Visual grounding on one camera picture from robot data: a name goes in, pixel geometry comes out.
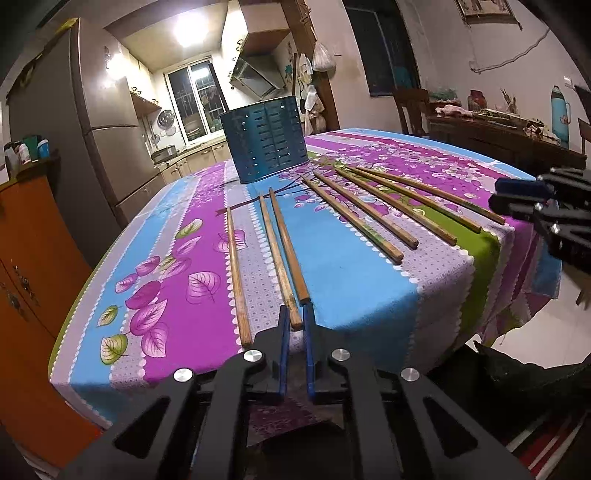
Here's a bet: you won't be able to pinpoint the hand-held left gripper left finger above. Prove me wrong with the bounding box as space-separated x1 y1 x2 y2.
58 305 291 480

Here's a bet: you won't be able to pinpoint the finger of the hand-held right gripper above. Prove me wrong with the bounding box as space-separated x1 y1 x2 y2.
488 194 591 271
495 167 591 204

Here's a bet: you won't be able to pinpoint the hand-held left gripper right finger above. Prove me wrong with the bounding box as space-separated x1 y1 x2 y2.
302 302 536 480

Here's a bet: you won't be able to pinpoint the wooden chopstick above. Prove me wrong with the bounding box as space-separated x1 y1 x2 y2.
259 195 303 331
345 164 483 234
269 187 311 307
300 176 404 265
313 171 419 250
226 207 254 348
333 166 458 247
356 165 507 225

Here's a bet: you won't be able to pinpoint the blue perforated utensil holder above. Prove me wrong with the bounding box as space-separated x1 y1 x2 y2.
219 95 309 185

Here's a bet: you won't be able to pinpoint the dark wooden sideboard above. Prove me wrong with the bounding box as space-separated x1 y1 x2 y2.
427 112 588 174

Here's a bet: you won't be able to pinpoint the floral purple blue tablecloth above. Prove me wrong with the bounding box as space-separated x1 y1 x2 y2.
48 128 562 428

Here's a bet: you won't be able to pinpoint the blue thermos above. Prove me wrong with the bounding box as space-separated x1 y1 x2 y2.
550 85 573 149

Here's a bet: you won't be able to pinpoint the pink cloth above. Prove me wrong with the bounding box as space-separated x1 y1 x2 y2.
436 104 474 119

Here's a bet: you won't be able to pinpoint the wooden chair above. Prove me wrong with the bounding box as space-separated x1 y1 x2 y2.
392 88 433 137

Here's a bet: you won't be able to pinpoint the dark cloth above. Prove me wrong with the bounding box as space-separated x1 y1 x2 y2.
475 340 591 400

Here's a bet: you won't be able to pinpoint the dark window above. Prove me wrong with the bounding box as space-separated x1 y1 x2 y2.
344 0 421 98

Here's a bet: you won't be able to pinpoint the beige lower kitchen cabinets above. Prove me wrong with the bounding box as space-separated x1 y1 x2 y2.
159 140 232 185

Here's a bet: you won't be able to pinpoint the hanging cloth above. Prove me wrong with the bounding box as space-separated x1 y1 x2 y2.
298 53 325 136

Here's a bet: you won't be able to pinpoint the hanging plastic bag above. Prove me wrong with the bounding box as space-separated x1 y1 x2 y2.
312 41 334 73

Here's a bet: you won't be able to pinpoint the orange wooden cabinet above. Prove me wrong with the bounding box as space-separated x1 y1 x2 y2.
0 154 103 468

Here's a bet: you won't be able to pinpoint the barred kitchen window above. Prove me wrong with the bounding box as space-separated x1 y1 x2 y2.
165 62 228 138

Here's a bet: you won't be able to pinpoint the steel range hood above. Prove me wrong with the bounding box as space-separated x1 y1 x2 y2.
229 56 287 100

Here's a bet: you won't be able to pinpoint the beige upper kitchen cabinet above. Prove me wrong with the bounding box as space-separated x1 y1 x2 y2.
128 50 163 117

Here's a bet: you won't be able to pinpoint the beige cabinet above hood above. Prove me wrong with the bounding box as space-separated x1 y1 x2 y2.
221 0 293 60

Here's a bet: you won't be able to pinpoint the grey refrigerator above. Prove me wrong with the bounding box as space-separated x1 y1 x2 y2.
8 17 168 228

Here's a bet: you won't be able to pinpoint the ceiling light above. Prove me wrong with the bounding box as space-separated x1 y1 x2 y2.
172 11 211 49

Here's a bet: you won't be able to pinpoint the white wall cable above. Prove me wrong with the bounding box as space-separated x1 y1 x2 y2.
470 30 552 75

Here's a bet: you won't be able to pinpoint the framed wall picture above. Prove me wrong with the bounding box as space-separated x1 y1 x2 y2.
455 0 519 25

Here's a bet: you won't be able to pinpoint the wooden door frame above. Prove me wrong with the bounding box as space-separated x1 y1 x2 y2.
281 0 341 133

